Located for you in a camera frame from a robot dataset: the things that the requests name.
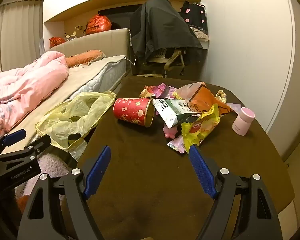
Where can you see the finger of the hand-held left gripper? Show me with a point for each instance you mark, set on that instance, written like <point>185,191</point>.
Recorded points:
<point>40,142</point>
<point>15,136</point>

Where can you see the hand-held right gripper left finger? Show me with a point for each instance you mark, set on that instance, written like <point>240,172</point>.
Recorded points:
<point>97,170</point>

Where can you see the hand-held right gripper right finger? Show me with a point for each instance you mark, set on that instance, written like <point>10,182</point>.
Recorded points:
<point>202,172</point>

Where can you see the yellow plastic bag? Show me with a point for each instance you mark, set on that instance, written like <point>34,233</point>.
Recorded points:
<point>65,120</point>

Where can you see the pink white printed wrapper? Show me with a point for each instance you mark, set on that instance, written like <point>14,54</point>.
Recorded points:
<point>177,145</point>

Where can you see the yellow snack wrapper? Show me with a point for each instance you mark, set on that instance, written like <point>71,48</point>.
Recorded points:
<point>200,130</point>

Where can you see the red paper cup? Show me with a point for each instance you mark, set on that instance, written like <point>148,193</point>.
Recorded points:
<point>130,110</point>

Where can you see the green white snack packet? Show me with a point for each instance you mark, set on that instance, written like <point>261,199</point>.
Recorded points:
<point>170,110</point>

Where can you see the pale pink wrapper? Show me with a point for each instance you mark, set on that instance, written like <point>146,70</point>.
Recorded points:
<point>233,107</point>

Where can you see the orange snack bag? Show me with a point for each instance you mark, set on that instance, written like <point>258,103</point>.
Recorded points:
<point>202,100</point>

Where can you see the purple pink wrapper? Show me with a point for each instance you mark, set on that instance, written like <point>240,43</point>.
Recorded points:
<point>163,90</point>

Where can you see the gold foil wrapper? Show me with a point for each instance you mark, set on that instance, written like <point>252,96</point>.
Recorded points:
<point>148,91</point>

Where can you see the fluffy pink rug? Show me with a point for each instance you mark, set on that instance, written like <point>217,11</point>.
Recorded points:
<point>52,166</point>

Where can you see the brown tablecloth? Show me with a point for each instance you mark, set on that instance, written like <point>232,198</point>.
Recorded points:
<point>152,180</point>

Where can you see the pink segmented toy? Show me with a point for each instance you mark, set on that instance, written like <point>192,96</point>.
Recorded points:
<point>170,131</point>

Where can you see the pink blanket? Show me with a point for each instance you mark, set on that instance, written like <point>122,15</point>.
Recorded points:
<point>27,85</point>

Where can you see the pink bottle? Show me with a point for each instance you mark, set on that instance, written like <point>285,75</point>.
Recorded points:
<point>241,123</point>

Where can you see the beige bed blanket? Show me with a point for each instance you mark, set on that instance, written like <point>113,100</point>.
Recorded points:
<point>85,77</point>

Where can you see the white quilted mattress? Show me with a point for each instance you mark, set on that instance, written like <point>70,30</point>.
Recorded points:
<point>102,80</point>

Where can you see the orange pillow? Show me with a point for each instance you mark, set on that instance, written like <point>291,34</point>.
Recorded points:
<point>82,57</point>

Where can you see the beige curtain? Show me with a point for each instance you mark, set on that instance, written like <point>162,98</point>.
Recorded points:
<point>17,35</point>

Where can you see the small red plastic bag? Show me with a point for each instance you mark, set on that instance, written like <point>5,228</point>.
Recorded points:
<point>57,42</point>

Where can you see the white bunny toy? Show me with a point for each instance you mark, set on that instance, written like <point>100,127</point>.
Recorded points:
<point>70,37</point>

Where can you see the beige headboard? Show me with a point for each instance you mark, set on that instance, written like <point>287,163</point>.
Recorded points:
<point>102,42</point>

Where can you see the office chair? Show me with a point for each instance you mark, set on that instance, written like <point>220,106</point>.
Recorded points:
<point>172,57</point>

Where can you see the large red plastic bag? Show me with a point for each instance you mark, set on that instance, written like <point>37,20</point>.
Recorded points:
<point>98,25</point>

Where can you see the beige clothes pile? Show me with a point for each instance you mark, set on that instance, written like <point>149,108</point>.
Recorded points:
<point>200,33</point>

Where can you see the black coat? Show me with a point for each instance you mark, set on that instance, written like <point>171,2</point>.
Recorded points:
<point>162,27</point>

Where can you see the black garment with pink dots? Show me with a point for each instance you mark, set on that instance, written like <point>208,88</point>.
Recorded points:
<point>193,15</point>

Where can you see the wooden wall ledge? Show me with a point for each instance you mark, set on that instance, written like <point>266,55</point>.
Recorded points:
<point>90,7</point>

